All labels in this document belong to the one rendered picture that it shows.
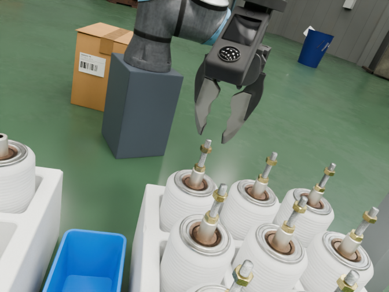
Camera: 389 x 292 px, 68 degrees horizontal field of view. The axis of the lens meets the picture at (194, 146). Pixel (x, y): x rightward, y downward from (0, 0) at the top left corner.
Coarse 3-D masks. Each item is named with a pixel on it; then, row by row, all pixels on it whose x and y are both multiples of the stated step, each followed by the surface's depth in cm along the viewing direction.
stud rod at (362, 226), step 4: (372, 208) 42; (376, 208) 42; (368, 212) 43; (372, 212) 42; (376, 212) 42; (372, 216) 42; (364, 220) 43; (360, 224) 44; (364, 224) 43; (368, 224) 43; (360, 228) 44; (364, 228) 43; (356, 232) 44; (360, 232) 44
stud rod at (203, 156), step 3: (207, 138) 48; (207, 141) 47; (210, 141) 47; (204, 144) 47; (207, 144) 47; (210, 144) 48; (207, 147) 47; (201, 153) 48; (204, 153) 48; (201, 156) 48; (204, 156) 48; (201, 159) 49; (204, 159) 49; (201, 162) 49; (198, 165) 49; (201, 165) 49
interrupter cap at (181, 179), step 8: (176, 176) 51; (184, 176) 52; (208, 176) 54; (176, 184) 49; (184, 184) 50; (208, 184) 52; (184, 192) 48; (192, 192) 48; (200, 192) 49; (208, 192) 50
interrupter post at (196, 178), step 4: (192, 172) 50; (196, 172) 49; (204, 172) 50; (192, 176) 50; (196, 176) 49; (200, 176) 49; (192, 180) 50; (196, 180) 50; (200, 180) 50; (192, 184) 50; (196, 184) 50; (200, 184) 51
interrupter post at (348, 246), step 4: (348, 232) 46; (348, 236) 45; (344, 240) 45; (348, 240) 45; (352, 240) 44; (340, 244) 46; (344, 244) 45; (348, 244) 45; (352, 244) 44; (356, 244) 44; (340, 248) 46; (344, 248) 45; (348, 248) 45; (352, 248) 45; (356, 248) 45; (344, 252) 45; (348, 252) 45; (352, 252) 45
